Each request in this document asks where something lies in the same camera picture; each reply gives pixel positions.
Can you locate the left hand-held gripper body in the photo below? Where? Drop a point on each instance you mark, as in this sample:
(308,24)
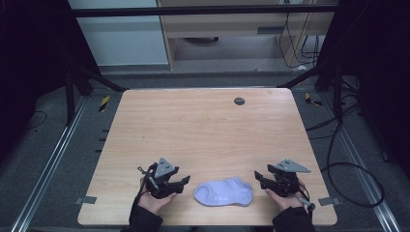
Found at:
(162,175)

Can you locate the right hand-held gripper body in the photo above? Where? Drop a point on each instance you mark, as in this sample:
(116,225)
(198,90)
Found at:
(285,179)

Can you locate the person's right hand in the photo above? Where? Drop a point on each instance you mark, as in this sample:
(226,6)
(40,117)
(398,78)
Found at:
(283,201)

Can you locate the person's left hand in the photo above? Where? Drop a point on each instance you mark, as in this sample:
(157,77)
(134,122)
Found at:
(154,203)

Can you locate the grey tape strip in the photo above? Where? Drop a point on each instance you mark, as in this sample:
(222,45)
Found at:
(86,200)
(329,201)

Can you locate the grey table grommet hole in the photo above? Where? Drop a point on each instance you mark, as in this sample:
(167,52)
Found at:
(239,101)

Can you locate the yellow black hazard tape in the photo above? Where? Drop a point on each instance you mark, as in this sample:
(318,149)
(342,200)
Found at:
(104,103)
(312,100)

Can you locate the black metal stand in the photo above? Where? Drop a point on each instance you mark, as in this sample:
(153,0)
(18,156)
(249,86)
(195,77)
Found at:
(336,93)
(70,96)

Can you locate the white cabinet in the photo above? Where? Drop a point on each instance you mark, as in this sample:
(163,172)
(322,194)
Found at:
(122,38)

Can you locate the dark curtain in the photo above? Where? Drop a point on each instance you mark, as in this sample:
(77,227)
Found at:
(380,64)
(32,64)

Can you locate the light wooden desk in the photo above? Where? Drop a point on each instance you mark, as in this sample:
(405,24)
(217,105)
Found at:
(232,25)

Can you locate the black horizontal crossbar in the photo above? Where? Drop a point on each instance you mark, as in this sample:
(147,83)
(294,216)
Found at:
(199,11)

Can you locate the aluminium floor rail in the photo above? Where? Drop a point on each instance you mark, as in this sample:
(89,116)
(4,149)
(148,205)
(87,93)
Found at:
(364,170)
(48,167)

